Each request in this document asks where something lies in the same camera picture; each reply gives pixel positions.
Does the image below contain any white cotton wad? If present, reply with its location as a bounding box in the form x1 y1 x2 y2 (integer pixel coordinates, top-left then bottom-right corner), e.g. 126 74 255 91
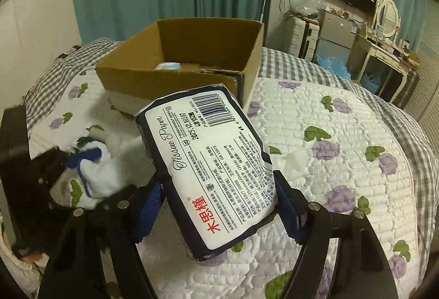
278 148 314 179

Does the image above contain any cream vanity desk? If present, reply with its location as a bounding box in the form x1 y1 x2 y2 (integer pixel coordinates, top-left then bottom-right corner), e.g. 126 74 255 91
346 25 421 104

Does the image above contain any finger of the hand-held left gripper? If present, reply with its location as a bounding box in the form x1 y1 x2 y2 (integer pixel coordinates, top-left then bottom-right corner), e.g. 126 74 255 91
63 147 103 172

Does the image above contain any oval white vanity mirror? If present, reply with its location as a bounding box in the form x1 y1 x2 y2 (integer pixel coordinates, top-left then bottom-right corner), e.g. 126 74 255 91
376 0 401 39

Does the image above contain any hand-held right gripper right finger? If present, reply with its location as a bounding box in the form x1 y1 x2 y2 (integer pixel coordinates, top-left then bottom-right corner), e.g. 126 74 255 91
272 170 394 299

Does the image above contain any white cloth with blue trim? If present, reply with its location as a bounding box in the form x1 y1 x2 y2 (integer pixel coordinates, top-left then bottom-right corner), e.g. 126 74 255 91
51 138 138 211

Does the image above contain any blue plastic bag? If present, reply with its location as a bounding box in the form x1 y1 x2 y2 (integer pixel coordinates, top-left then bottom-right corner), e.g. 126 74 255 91
316 53 352 80

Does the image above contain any white padded cloth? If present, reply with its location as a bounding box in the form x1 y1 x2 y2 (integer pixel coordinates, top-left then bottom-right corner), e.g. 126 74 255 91
108 91 156 115

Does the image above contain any small silver fridge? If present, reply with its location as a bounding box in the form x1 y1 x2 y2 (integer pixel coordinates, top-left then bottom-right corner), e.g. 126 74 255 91
316 8 360 61

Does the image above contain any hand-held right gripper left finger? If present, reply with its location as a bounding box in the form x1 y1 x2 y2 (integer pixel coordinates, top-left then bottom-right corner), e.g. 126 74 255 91
37 181 169 299

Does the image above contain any white drawer cabinet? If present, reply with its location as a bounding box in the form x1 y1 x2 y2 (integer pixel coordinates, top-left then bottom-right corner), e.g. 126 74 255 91
287 16 318 60

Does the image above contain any white and navy tissue pack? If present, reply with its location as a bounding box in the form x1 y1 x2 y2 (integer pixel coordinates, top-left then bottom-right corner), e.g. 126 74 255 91
133 83 280 263

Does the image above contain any brown cardboard box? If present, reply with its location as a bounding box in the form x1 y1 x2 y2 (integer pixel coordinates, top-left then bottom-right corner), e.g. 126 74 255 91
95 19 265 108

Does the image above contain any white floral quilt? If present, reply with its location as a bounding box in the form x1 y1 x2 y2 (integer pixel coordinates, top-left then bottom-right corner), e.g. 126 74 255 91
26 70 433 299

